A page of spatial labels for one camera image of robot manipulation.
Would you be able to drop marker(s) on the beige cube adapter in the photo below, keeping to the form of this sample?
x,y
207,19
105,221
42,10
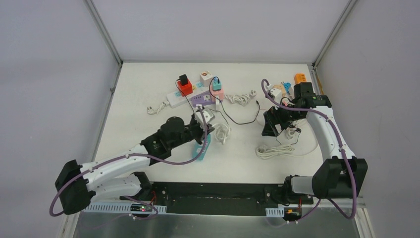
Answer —
x,y
281,88

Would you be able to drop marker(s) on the teal power strip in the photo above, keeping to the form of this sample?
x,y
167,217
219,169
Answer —
x,y
199,151

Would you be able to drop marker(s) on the white flat adapter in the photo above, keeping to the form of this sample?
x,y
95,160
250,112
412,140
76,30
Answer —
x,y
217,105

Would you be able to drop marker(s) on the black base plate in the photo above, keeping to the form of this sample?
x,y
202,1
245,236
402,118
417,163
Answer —
x,y
233,199

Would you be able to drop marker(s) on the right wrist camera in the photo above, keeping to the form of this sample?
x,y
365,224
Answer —
x,y
275,94

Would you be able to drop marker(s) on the orange power strip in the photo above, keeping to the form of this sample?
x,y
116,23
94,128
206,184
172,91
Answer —
x,y
300,78

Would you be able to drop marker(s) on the pink cube socket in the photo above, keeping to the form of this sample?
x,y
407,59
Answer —
x,y
216,95

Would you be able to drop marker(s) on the small blue adapter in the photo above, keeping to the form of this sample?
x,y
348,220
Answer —
x,y
287,87

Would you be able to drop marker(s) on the teal charger plug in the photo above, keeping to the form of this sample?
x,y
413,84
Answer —
x,y
216,84

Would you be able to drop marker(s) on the red cube socket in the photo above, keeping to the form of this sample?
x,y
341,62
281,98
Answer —
x,y
186,89

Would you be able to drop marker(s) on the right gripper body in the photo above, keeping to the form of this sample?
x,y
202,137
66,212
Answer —
x,y
294,115

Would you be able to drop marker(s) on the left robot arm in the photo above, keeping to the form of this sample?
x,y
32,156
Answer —
x,y
78,185

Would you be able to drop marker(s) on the white cube socket with picture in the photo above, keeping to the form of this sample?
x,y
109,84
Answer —
x,y
205,78

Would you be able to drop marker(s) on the black charger on red cube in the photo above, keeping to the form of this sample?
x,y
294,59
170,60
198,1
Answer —
x,y
183,80

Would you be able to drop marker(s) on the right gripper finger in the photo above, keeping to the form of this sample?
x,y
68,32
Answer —
x,y
283,118
270,123

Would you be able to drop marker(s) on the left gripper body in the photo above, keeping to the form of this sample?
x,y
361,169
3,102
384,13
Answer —
x,y
197,132

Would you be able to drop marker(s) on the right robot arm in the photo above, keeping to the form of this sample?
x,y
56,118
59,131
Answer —
x,y
341,174

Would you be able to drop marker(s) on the purple power strip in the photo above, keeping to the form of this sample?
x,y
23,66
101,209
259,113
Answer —
x,y
202,100

